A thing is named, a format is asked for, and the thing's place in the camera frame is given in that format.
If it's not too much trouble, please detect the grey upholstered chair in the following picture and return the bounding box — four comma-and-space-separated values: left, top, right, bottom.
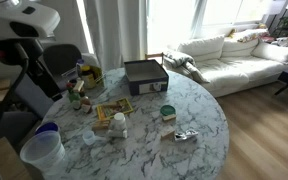
0, 75, 57, 148

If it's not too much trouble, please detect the white pill bottle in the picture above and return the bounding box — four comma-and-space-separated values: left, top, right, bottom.
110, 112, 128, 132

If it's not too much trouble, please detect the dark blue cardboard box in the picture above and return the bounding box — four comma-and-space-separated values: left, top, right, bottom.
123, 59, 170, 97

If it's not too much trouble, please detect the white bottle with blue cap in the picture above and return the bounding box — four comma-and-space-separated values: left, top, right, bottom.
75, 58, 86, 79

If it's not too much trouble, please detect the wooden chair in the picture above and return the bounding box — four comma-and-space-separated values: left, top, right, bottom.
144, 52, 165, 66

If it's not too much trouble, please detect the small white box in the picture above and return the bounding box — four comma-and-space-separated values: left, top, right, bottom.
107, 128, 129, 139

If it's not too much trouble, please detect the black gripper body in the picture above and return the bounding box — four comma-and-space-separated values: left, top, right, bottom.
24, 57, 64, 102

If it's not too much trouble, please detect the honey jar with yellow lid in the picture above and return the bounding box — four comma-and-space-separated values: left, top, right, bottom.
80, 65, 97, 90

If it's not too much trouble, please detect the white curtain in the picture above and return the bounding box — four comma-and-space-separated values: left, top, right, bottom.
83, 0, 149, 72

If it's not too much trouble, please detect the potted plant on stand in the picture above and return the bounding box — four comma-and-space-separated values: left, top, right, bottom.
271, 9, 288, 38

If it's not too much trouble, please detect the grey white blanket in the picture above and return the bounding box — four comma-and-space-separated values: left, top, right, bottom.
163, 49, 211, 84

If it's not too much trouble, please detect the small wooden block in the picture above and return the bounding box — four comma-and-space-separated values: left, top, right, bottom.
91, 120, 111, 131
73, 79, 85, 94
161, 113, 178, 122
159, 127, 177, 141

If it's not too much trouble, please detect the yellow plush toy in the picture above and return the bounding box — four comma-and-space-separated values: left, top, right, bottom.
227, 27, 239, 39

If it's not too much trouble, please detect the floral pillow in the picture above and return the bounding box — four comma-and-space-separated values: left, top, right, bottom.
237, 28, 270, 44

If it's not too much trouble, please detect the yellow patterned box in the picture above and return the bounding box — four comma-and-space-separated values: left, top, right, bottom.
95, 97, 135, 121

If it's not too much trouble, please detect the white sofa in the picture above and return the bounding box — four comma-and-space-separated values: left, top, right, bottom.
165, 28, 288, 99

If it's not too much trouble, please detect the green glass bottle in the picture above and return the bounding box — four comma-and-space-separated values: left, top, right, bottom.
67, 87, 82, 111

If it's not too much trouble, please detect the green round lid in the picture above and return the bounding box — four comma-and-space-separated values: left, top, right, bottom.
159, 104, 177, 117

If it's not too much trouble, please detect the clear measuring cup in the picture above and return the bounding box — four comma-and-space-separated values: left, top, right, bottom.
82, 130, 108, 147

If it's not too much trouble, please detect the silver foil packet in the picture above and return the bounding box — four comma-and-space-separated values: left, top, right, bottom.
174, 128, 199, 142

